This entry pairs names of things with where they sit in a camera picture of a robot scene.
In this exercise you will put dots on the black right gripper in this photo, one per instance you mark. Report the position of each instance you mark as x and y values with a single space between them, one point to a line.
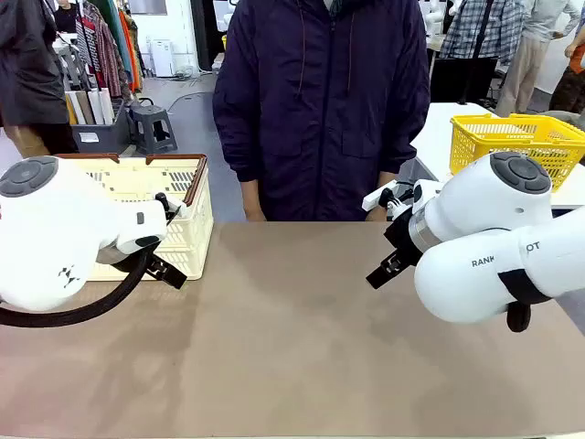
402 240

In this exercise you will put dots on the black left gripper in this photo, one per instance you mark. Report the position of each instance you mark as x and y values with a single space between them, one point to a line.
130 258

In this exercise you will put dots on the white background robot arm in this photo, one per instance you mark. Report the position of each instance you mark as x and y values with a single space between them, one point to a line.
434 18

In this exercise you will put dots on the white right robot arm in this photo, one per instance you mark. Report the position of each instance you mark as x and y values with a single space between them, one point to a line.
480 256

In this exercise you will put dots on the person's right forearm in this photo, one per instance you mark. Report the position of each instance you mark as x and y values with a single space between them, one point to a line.
251 192

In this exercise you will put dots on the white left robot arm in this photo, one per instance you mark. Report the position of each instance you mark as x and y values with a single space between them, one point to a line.
45 228

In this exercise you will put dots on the person's left forearm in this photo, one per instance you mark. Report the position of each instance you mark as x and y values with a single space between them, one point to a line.
388 180

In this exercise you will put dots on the yellow plastic shopping basket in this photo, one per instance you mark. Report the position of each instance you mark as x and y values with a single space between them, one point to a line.
475 142

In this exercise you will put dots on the person's left hand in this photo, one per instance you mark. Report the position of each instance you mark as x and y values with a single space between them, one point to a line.
377 217

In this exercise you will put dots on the person's right hand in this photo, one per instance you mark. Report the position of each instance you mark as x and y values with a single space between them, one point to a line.
255 212

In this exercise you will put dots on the cream crate with brown rim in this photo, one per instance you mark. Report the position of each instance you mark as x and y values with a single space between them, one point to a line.
194 238

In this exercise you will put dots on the grey plastic stool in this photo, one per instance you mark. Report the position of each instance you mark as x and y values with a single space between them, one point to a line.
153 130

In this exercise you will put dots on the white side table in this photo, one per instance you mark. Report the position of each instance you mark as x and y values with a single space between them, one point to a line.
439 137

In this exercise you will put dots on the grey storage bin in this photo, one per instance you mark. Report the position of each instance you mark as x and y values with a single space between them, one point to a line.
105 137

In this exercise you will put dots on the person in navy jacket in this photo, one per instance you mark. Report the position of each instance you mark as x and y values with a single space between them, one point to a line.
320 114

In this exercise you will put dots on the white air purifier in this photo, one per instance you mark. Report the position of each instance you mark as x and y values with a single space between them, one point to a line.
162 57

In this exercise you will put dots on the orange hanging garment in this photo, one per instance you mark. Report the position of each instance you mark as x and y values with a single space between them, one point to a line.
130 50

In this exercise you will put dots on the striped hanging garment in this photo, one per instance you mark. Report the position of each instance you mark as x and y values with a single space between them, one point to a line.
103 50

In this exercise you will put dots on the bystander in dark jacket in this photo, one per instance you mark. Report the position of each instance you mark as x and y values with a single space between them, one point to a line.
27 68

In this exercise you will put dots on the bystander in grey shirt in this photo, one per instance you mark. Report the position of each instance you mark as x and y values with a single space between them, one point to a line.
525 55

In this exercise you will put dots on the teal hanging garment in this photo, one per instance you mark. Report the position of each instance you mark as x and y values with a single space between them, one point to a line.
114 18

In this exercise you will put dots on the bystander in orange vest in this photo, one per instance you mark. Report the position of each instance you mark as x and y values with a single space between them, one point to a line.
571 87

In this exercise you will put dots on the bystander in plaid shirt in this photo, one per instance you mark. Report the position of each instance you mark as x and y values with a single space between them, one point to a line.
484 27

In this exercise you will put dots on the distant person in black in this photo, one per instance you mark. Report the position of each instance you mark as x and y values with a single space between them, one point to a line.
66 18

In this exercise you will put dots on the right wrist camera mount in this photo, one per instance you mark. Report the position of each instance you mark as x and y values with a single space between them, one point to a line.
402 194

